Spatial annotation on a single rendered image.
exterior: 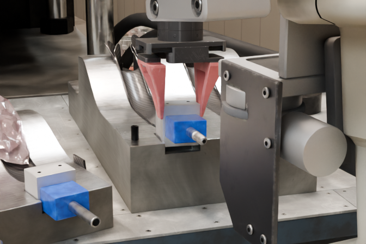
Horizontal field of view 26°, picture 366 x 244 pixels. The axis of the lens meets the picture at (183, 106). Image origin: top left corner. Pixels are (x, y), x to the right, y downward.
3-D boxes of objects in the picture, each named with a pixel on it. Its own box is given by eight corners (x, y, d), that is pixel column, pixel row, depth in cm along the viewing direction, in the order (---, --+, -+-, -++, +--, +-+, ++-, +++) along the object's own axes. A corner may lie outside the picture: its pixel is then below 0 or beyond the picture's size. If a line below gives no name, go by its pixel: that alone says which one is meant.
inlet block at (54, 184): (116, 239, 87) (115, 194, 85) (75, 251, 84) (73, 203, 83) (63, 202, 97) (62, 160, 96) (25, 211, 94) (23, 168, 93)
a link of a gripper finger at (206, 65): (156, 113, 104) (155, 42, 102) (208, 110, 106) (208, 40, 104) (170, 123, 98) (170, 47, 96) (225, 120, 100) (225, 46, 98)
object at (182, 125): (224, 162, 93) (224, 117, 92) (183, 165, 92) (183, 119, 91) (191, 139, 106) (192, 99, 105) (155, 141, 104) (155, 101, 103)
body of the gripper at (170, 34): (134, 52, 101) (134, -6, 100) (210, 50, 104) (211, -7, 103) (147, 59, 95) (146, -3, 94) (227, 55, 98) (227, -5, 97)
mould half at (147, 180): (316, 191, 108) (321, 96, 105) (130, 213, 101) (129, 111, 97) (202, 101, 154) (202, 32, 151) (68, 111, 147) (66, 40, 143)
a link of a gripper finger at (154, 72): (136, 114, 103) (136, 42, 101) (189, 111, 105) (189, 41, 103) (150, 124, 97) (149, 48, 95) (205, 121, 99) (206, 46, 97)
